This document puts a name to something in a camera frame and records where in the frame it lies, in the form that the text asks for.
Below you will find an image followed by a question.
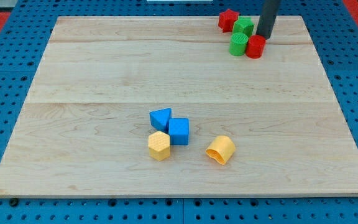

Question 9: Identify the red star block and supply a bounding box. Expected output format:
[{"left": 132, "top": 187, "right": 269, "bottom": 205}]
[{"left": 218, "top": 9, "right": 240, "bottom": 32}]

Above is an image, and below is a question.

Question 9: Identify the blue cube block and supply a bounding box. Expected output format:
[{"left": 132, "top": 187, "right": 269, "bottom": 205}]
[{"left": 168, "top": 118, "right": 190, "bottom": 145}]

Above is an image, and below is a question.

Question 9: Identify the green cylinder block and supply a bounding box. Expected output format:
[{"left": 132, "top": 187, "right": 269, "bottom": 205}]
[{"left": 229, "top": 32, "right": 249, "bottom": 56}]

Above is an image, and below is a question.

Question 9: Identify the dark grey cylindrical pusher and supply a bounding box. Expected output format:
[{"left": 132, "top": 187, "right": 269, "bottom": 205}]
[{"left": 256, "top": 0, "right": 281, "bottom": 40}]

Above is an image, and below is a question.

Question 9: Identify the wooden board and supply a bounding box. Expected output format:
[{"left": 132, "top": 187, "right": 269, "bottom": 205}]
[{"left": 0, "top": 16, "right": 358, "bottom": 198}]

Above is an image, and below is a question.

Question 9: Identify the red cylinder block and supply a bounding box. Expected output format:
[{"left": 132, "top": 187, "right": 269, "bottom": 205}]
[{"left": 246, "top": 35, "right": 266, "bottom": 58}]

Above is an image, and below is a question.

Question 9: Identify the blue triangle block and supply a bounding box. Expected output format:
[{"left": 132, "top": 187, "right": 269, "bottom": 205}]
[{"left": 149, "top": 108, "right": 172, "bottom": 133}]

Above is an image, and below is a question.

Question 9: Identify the yellow hexagon block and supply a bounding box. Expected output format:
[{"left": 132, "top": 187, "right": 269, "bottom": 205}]
[{"left": 148, "top": 131, "right": 170, "bottom": 161}]

